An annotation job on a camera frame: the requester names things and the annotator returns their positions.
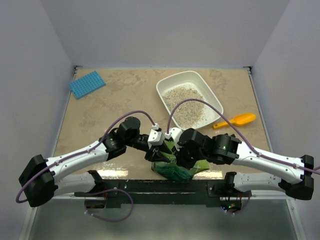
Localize green litter bag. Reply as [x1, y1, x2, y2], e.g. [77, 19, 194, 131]
[151, 139, 209, 182]

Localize grey cat litter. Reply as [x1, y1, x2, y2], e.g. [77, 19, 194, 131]
[162, 86, 205, 129]

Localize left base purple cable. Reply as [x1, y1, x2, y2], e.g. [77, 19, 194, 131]
[84, 188, 135, 222]

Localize blue studded plate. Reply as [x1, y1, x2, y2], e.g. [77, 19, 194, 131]
[68, 71, 106, 100]

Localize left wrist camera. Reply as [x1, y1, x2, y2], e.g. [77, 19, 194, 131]
[147, 129, 165, 148]

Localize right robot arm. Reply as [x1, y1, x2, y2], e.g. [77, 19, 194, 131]
[169, 127, 314, 201]

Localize yellow plastic scoop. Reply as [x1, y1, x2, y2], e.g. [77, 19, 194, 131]
[213, 113, 256, 130]

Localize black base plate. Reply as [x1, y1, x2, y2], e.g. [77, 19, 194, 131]
[74, 179, 251, 210]

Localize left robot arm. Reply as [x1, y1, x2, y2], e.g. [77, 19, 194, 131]
[18, 116, 165, 207]

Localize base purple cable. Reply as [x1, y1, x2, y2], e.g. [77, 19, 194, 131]
[223, 189, 253, 216]
[84, 188, 135, 222]

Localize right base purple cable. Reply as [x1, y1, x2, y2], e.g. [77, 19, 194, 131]
[223, 189, 253, 216]

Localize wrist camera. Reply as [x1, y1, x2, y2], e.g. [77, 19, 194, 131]
[164, 127, 183, 152]
[147, 129, 165, 148]

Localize white litter box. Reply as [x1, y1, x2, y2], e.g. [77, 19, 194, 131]
[156, 70, 224, 130]

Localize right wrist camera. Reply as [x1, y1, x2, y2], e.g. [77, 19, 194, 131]
[164, 127, 183, 152]

